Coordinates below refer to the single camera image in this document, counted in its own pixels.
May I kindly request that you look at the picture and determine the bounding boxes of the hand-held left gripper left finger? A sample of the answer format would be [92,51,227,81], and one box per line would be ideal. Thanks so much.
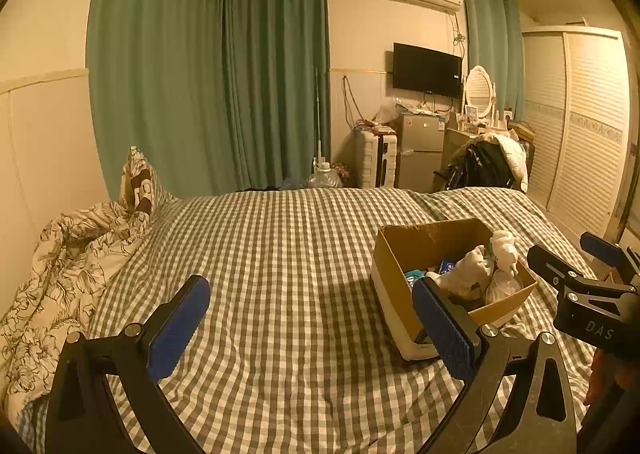
[45,275,211,454]

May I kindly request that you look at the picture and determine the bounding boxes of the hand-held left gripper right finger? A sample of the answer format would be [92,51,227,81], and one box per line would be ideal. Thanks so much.
[411,277,578,454]

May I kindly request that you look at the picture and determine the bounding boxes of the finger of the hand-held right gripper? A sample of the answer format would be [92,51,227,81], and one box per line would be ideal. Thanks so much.
[580,231,640,275]
[527,244,601,300]

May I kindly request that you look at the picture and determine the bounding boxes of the white glove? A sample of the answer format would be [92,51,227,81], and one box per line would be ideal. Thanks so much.
[491,230,519,276]

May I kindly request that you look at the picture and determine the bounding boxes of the white sock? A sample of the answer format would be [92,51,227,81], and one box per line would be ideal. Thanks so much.
[429,244,496,301]

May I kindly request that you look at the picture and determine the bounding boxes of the cardboard box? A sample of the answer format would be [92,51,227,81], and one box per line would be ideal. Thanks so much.
[371,218,538,362]

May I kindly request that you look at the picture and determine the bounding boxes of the person's right hand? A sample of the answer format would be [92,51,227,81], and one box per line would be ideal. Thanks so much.
[584,351,610,407]

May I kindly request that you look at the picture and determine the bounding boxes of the grey checkered bedsheet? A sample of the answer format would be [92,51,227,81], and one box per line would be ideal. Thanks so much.
[15,187,616,454]

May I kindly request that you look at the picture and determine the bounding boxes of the black jacket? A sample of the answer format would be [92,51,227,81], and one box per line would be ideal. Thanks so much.
[442,140,516,192]

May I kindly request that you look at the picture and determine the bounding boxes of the white louvred wardrobe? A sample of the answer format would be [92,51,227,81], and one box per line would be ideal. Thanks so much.
[520,27,633,237]

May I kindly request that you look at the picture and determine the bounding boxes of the floral quilt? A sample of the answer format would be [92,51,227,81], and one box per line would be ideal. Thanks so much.
[0,199,156,415]

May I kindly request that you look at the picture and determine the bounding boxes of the beige dresser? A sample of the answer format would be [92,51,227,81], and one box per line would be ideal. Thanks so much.
[445,127,481,170]

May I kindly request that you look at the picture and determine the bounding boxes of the floral pillow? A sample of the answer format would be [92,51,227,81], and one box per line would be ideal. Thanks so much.
[120,147,171,212]

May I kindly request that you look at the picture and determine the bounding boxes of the silver mini fridge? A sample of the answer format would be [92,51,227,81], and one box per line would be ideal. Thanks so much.
[395,113,448,192]

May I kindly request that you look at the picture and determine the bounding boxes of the white suitcase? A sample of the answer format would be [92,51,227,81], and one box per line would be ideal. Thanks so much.
[355,130,399,189]

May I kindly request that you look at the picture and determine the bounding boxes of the white oval mirror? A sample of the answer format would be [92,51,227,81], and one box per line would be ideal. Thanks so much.
[465,65,496,117]

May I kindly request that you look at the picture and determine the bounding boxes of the clear water jug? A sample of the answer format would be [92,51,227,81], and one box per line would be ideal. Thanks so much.
[306,159,343,190]

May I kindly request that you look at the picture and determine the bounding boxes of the clear plastic bag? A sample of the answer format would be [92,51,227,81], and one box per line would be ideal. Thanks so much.
[377,97,401,122]

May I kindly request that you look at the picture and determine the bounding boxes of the narrow green curtain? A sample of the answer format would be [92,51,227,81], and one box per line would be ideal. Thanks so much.
[461,0,525,122]

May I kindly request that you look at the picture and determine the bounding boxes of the wide green curtain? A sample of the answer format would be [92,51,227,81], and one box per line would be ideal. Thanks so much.
[87,0,331,195]

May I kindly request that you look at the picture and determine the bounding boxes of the black wall television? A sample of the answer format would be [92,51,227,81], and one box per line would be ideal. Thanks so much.
[392,42,463,98]

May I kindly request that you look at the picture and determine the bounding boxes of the hanging wall cables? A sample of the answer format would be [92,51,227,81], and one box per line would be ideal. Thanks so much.
[341,75,366,127]

